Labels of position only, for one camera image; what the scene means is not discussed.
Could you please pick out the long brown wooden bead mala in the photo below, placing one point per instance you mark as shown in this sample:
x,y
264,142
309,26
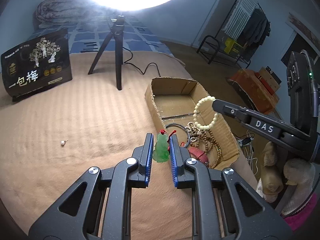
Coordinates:
x,y
204,140

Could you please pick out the dark hanging clothes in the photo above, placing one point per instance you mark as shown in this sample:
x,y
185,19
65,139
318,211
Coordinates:
x,y
254,34

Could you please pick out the tan blanket on bed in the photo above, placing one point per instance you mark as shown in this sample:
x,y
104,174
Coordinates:
x,y
102,125

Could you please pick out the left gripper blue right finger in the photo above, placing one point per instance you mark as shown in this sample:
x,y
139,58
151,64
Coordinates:
x,y
224,205

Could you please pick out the black metal clothes rack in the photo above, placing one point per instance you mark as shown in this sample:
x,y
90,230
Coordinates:
x,y
212,46

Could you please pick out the yellow box on rack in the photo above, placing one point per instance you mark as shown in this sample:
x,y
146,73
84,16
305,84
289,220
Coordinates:
x,y
232,48

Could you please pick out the gloved right hand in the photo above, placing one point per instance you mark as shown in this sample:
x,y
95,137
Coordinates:
x,y
287,183

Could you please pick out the open cardboard box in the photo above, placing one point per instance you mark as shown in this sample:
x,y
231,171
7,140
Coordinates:
x,y
172,100

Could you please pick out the folded patterned quilt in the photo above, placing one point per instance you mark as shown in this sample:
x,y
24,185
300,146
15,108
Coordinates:
x,y
58,12

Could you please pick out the orange cloth covered table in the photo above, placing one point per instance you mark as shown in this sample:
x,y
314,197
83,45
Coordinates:
x,y
253,91

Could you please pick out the dark window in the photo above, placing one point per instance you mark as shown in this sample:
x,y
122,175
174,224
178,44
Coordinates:
x,y
303,38

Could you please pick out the black gift box gold print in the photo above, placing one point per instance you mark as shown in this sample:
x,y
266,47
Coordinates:
x,y
36,65

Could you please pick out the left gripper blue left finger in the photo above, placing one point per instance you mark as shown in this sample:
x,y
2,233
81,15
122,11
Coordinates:
x,y
98,204

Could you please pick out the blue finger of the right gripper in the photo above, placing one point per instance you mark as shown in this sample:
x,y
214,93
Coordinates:
x,y
229,109

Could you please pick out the white striped hanging cloth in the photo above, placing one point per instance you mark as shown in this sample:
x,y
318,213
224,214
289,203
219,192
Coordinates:
x,y
240,15

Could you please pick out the white power strip with cables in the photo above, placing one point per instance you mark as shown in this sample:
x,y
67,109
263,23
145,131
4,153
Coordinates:
x,y
245,143

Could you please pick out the cardboard box on orange table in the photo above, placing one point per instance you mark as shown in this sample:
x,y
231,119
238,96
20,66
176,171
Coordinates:
x,y
270,77

